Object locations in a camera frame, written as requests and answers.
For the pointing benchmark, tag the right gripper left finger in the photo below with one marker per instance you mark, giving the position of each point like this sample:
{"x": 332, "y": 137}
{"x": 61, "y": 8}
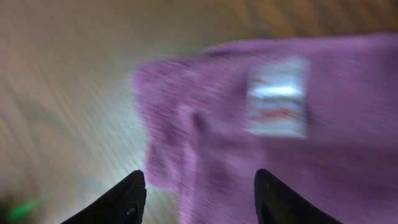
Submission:
{"x": 122, "y": 204}

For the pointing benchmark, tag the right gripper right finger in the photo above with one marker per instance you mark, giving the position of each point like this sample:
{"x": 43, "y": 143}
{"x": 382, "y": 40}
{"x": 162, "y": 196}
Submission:
{"x": 277, "y": 203}

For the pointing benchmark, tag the purple microfiber cloth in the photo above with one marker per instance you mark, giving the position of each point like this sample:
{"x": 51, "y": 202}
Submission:
{"x": 194, "y": 111}

